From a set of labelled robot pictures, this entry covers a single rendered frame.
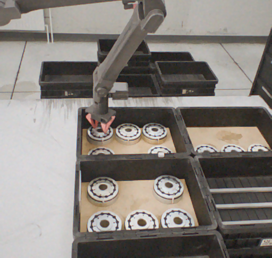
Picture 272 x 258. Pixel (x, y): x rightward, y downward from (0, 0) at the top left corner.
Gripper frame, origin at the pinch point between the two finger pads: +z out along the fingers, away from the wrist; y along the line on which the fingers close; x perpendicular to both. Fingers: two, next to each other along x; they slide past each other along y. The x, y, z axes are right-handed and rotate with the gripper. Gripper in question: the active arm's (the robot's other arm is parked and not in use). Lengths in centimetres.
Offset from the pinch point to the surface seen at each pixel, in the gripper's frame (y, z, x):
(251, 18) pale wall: 20, 58, -350
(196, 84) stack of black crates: -2, 31, -110
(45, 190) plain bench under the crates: 7.1, 17.0, 25.3
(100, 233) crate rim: -30, -6, 42
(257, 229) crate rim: -66, -6, 16
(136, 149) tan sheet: -15.7, 4.1, -2.3
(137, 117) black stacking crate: -8.8, -1.4, -14.2
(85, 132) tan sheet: 6.9, 4.2, 1.0
